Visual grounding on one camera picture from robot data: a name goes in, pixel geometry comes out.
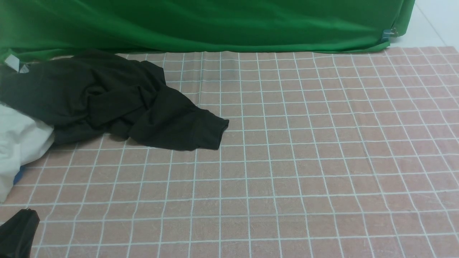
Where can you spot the dark gray long-sleeve shirt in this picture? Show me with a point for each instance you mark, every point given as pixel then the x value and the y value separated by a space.
pixel 96 92

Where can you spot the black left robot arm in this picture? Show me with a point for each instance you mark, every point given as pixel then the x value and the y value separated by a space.
pixel 17 234

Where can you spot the pink grid tablecloth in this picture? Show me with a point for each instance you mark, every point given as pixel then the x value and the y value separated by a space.
pixel 326 156

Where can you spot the blue binder clip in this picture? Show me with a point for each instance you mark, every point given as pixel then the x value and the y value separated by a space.
pixel 388 34

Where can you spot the white garment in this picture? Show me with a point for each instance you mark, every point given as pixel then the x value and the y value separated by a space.
pixel 23 140

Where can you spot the blue garment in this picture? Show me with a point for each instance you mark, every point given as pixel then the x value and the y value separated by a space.
pixel 19 175

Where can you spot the green backdrop cloth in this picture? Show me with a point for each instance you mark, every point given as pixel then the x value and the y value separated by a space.
pixel 42 29

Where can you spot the white paper tag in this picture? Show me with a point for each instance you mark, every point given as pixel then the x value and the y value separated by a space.
pixel 14 63

